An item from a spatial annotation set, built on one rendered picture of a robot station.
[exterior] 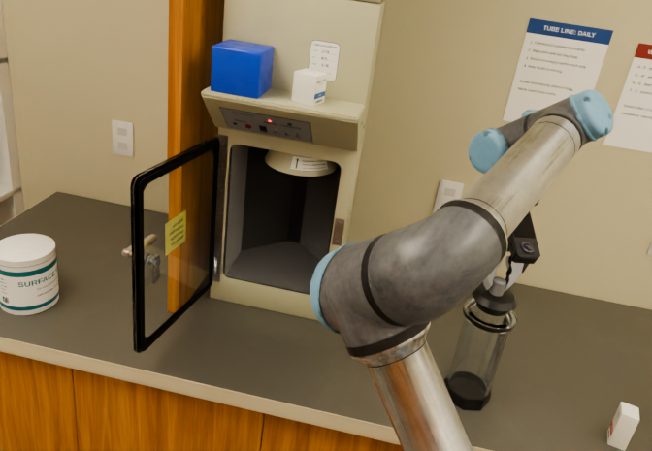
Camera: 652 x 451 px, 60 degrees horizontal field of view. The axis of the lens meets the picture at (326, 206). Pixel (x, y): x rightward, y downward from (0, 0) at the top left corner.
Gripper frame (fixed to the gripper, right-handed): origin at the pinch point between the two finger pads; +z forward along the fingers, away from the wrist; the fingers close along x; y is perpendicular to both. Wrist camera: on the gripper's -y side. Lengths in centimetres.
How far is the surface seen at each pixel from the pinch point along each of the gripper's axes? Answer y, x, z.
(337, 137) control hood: 17.6, 34.4, -22.1
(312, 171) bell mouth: 27.6, 37.7, -10.1
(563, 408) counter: -2.6, -22.0, 28.8
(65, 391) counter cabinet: 10, 90, 43
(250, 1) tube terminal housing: 29, 54, -45
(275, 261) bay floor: 38, 44, 21
